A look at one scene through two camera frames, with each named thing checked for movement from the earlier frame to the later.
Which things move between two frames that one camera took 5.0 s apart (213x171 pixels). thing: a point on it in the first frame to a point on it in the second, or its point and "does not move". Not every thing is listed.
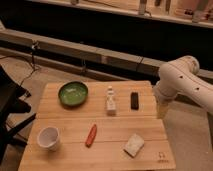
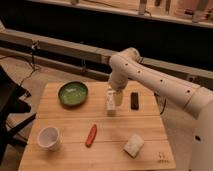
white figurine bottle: (111, 102) does not move
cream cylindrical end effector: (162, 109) to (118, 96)
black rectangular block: (134, 100) does not move
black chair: (11, 102) does not move
